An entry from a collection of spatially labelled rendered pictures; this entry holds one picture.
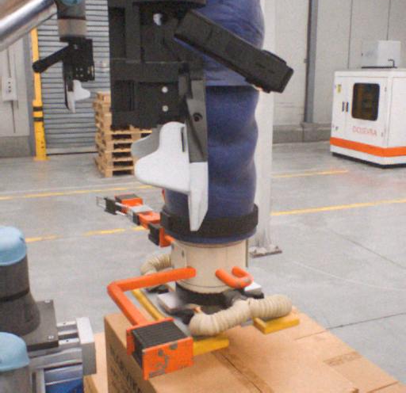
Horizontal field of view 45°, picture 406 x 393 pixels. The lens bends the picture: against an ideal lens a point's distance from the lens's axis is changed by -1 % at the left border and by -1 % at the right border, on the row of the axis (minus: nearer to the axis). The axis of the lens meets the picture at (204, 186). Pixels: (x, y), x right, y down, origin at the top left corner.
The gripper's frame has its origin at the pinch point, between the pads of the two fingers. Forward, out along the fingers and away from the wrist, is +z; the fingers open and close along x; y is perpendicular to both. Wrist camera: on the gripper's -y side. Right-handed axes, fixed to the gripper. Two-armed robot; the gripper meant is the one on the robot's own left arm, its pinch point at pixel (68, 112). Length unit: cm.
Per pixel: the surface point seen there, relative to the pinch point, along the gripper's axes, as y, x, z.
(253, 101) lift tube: 35, -45, -5
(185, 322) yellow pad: 19, -46, 43
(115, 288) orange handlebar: 4, -47, 32
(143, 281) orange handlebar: 10, -45, 33
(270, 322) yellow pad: 37, -51, 44
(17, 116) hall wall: -32, 894, 72
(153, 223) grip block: 21.1, -9.2, 31.5
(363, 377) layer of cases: 97, -13, 97
